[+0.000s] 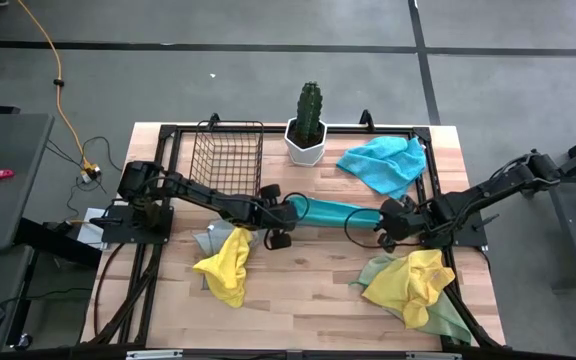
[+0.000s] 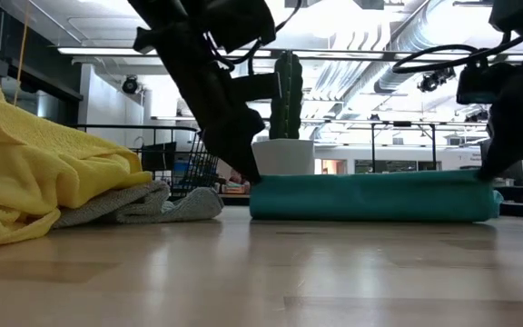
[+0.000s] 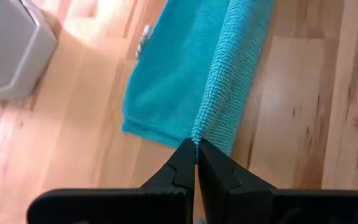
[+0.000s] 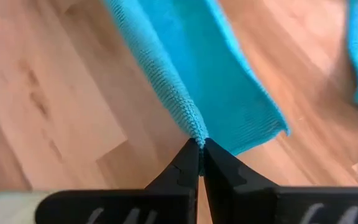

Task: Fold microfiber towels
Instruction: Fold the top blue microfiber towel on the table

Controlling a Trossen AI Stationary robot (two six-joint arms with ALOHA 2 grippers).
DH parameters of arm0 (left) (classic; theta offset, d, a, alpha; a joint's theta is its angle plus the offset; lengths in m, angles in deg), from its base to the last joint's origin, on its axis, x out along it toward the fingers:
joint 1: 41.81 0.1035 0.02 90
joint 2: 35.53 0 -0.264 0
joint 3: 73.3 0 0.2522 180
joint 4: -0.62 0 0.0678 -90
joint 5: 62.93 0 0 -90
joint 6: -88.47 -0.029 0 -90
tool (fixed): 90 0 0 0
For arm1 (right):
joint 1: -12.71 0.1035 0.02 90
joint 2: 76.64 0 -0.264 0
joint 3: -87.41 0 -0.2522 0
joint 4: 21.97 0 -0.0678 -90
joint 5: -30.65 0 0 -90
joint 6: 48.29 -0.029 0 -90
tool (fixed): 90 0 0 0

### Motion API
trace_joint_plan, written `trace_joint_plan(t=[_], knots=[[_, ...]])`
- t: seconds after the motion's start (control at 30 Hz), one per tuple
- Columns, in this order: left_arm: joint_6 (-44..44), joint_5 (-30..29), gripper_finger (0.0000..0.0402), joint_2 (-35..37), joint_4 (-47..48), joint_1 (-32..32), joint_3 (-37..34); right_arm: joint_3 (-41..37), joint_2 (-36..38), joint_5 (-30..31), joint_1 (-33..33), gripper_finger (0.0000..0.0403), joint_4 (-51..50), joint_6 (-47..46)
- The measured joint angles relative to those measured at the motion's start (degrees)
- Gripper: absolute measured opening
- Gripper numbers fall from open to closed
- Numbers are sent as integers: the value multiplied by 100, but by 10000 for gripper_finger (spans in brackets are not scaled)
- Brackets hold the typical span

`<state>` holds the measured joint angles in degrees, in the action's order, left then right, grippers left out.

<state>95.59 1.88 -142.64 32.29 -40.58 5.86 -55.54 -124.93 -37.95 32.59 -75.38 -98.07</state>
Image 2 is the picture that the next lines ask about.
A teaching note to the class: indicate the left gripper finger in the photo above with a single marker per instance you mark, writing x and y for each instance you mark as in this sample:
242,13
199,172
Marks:
239,159

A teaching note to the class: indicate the black metal rack frame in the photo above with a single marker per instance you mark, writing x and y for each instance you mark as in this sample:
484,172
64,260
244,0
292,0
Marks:
433,150

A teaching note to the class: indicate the yellow microfiber towel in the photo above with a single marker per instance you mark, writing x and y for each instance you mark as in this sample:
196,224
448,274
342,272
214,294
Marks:
25,159

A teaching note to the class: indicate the person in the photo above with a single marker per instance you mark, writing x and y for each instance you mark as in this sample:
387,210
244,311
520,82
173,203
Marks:
239,181

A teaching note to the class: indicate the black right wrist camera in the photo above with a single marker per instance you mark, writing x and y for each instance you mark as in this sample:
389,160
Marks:
484,84

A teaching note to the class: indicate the black computer monitor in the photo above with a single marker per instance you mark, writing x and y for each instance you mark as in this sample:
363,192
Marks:
518,175
157,156

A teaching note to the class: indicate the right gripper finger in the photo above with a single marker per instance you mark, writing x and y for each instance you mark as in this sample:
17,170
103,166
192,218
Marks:
502,156

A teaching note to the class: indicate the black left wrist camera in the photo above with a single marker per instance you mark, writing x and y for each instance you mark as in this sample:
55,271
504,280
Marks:
257,87

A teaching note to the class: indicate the black aluminium table frame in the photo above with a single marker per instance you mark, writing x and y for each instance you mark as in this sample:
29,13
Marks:
522,210

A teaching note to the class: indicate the dark teal microfiber towel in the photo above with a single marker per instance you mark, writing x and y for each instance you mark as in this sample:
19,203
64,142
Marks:
370,200

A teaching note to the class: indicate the black ceiling spotlight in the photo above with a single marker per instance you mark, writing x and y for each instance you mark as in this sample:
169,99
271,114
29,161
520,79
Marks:
434,81
130,85
477,115

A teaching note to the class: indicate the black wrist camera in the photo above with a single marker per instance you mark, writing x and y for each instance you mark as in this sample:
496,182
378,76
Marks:
257,87
484,84

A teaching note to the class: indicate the grey microfiber towel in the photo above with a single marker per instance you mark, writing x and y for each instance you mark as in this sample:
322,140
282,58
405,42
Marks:
152,204

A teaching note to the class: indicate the green cactus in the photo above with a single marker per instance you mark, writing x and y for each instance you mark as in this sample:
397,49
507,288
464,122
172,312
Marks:
291,113

